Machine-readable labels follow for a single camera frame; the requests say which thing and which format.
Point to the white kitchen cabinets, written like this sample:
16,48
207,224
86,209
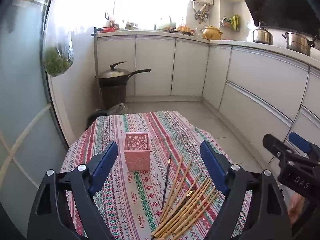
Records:
262,80

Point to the brown plastic bin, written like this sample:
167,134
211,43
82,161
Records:
113,96

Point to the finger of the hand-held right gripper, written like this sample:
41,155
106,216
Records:
272,145
300,141

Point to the black chopstick with gold band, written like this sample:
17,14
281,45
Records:
166,180
190,193

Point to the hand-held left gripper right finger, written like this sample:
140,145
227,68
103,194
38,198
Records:
212,162

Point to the black wok with lid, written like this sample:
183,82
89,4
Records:
112,76

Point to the red bowl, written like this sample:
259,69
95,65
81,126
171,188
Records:
108,29

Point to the steel cooking pot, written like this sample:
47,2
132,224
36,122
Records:
297,43

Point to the green yellow hanging packets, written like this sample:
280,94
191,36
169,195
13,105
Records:
230,23

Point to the patterned striped tablecloth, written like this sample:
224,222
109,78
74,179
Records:
150,130

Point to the orange woven basket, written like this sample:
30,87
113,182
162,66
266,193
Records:
184,29

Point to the pink perforated plastic basket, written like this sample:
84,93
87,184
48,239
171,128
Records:
137,160

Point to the dark green dustpan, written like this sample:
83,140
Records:
96,117

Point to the black range hood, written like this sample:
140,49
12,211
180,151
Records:
275,2

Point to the frosted glass sliding door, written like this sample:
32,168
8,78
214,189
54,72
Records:
25,105

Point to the plastic bag of greens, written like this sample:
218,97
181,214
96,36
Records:
56,62

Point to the steel kettle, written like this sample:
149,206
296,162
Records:
262,35

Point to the yellow clay pot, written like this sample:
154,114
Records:
211,33

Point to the person's right hand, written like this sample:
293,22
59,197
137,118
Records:
296,206

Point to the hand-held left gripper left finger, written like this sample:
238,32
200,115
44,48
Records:
107,160

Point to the pile of bamboo chopsticks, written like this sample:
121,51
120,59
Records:
166,227

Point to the clear crumpled plastic bag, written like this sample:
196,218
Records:
117,109

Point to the bright window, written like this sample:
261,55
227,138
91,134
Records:
150,0

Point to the water heater pipes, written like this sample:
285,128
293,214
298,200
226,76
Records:
201,13

